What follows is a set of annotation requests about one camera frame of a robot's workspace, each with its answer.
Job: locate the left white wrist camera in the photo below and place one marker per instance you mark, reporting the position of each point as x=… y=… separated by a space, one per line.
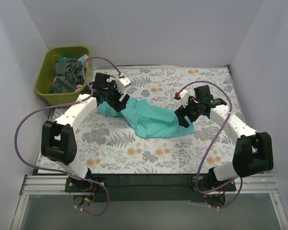
x=122 y=84

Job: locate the green plastic laundry bin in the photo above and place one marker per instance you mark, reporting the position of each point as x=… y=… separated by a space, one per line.
x=46 y=76

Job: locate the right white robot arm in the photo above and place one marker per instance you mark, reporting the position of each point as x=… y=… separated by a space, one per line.
x=253 y=152

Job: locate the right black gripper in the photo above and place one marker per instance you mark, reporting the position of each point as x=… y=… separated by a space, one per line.
x=185 y=114

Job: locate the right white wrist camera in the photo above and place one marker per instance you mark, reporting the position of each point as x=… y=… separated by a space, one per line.
x=183 y=96

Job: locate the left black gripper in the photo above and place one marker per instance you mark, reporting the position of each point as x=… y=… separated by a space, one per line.
x=116 y=99

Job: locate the clear plastic bag in bin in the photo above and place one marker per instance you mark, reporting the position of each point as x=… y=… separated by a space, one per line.
x=82 y=61

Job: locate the aluminium frame rail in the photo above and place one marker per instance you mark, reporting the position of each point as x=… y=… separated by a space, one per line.
x=57 y=184

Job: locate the teal t shirt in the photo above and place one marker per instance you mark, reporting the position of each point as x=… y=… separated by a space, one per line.
x=149 y=121

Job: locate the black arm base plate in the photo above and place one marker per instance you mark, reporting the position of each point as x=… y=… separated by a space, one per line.
x=149 y=187

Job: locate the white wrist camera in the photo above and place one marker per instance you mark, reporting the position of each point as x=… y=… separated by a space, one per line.
x=122 y=84
x=183 y=96

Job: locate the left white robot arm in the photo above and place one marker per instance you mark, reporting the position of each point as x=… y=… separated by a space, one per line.
x=58 y=142

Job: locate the grey t shirt in bin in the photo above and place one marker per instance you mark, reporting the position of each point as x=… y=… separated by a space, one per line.
x=69 y=70

